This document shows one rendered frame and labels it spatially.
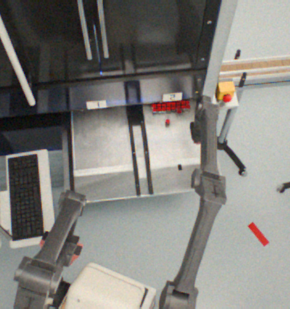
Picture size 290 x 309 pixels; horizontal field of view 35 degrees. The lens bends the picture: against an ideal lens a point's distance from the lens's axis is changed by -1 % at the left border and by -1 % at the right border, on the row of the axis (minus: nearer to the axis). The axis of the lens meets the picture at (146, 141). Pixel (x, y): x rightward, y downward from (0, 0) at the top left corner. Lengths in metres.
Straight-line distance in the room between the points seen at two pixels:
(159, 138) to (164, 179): 0.21
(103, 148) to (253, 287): 1.30
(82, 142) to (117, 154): 0.17
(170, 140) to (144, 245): 0.93
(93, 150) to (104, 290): 0.85
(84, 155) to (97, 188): 0.17
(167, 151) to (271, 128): 1.31
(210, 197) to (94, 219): 1.57
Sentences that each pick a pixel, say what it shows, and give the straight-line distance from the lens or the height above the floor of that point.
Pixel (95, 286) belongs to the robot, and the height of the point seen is 1.37.
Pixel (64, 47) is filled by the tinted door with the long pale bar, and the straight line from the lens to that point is 1.73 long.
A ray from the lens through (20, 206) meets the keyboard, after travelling 2.13.
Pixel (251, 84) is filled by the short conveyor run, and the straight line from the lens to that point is 2.33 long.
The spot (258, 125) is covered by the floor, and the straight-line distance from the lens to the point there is 3.25.
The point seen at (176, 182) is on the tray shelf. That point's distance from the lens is 2.04.
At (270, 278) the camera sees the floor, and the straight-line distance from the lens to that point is 2.91.
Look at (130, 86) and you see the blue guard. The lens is 1.96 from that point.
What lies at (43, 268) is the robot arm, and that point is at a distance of 1.26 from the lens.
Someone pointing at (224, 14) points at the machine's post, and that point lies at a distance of 1.68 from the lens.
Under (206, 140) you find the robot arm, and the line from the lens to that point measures 1.62.
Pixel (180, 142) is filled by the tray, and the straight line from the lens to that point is 2.12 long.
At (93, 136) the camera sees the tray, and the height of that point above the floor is 0.88.
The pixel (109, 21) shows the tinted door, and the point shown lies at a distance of 1.64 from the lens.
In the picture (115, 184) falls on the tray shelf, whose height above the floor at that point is 0.88.
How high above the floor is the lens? 2.78
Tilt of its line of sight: 64 degrees down
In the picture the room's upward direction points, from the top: straight up
